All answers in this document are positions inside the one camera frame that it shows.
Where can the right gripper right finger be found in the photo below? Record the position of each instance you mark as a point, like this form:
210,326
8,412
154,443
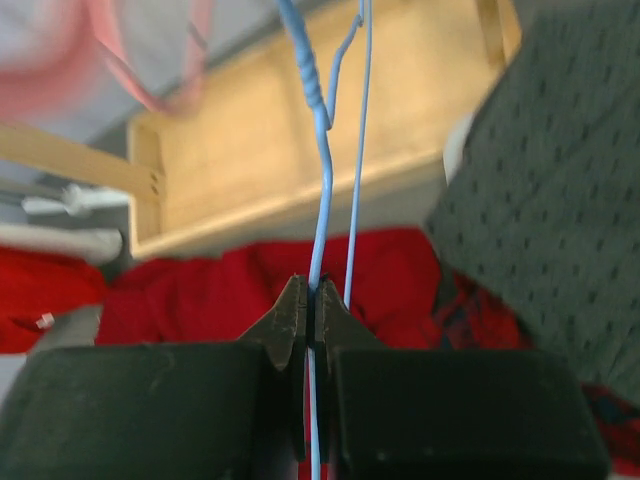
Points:
334,327

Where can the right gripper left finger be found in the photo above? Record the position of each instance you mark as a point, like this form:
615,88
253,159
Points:
281,333

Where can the blue wire hanger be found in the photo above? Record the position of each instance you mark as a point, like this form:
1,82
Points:
323,110

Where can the pink hanger right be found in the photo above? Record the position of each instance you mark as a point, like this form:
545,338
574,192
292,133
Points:
44,75

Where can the red plaid garment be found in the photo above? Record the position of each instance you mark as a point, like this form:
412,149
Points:
469,317

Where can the wooden clothes rack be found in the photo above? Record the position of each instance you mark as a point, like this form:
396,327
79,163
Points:
247,160

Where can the grey dotted garment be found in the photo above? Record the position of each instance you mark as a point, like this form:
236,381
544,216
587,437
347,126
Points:
544,209

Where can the bright red hung garment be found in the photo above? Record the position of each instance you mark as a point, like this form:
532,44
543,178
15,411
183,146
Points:
36,287

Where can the metal clothes rack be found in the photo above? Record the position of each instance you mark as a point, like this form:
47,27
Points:
96,246

